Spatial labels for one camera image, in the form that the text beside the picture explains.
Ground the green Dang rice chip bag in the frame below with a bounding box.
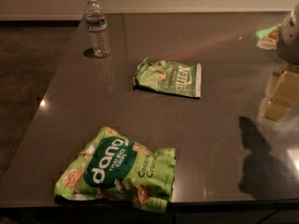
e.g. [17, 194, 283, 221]
[54, 127, 176, 213]

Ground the clear plastic water bottle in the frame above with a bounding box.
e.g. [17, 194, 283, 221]
[84, 0, 111, 58]

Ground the green and white snack bag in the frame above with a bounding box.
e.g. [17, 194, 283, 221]
[255, 24, 281, 50]

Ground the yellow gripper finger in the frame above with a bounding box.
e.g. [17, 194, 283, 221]
[271, 70, 299, 106]
[262, 100, 290, 121]

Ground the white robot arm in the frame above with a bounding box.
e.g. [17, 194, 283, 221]
[260, 4, 299, 121]

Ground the green jalapeno chip bag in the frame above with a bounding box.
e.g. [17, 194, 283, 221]
[133, 58, 202, 98]

